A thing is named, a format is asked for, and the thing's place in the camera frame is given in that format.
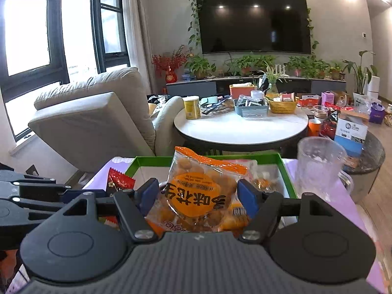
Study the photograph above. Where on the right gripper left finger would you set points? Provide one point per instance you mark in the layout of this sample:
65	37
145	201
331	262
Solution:
133	206

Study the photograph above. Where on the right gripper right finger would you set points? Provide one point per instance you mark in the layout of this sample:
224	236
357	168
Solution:
263	209

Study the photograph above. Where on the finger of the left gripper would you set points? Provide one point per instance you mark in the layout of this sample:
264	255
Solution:
71	194

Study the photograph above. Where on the orange peanut snack bag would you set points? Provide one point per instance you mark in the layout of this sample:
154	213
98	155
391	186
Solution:
199	196

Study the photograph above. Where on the red small snack packet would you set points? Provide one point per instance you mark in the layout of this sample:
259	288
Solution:
117	181

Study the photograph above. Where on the green snack box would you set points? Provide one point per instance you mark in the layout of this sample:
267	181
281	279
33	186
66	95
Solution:
199	193

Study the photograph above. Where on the clear plastic pitcher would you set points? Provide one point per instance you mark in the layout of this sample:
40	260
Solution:
319	168

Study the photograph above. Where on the beige recliner armchair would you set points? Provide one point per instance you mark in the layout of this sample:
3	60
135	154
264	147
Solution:
89	123

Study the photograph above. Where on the round white coffee table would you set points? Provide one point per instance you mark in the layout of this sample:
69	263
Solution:
231	132

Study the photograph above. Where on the orange cup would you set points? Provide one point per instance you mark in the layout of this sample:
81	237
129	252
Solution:
314	127

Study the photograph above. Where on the blue-grey storage basket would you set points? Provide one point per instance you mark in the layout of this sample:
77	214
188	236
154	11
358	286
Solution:
251	111

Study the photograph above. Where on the yellow woven basket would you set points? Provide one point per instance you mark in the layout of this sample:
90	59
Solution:
281	107

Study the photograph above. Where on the white blue cardboard box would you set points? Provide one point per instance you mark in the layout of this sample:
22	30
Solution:
351	132

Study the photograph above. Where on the dark round side table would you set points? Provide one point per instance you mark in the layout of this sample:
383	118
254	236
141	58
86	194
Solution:
371	159

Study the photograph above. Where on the orange tissue box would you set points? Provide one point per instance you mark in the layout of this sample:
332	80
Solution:
241	89

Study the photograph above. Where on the grey TV console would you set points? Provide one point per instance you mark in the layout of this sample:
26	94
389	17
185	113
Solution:
220	86

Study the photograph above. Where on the pink small box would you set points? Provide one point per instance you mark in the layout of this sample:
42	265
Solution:
327	97

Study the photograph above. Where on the red flower arrangement vase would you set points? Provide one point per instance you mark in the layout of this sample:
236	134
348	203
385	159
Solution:
168	64

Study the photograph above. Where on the tall leafy floor plant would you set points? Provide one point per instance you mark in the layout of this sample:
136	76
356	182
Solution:
362	74

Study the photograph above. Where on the wall-mounted black television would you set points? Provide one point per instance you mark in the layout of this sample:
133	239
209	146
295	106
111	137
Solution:
254	23

